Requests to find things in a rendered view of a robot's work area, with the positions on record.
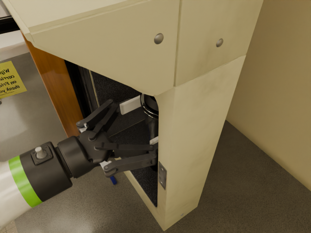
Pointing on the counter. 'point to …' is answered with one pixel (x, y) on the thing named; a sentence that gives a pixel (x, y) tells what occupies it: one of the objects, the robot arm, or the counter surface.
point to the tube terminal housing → (198, 99)
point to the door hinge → (89, 88)
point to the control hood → (107, 36)
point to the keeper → (162, 175)
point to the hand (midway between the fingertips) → (155, 116)
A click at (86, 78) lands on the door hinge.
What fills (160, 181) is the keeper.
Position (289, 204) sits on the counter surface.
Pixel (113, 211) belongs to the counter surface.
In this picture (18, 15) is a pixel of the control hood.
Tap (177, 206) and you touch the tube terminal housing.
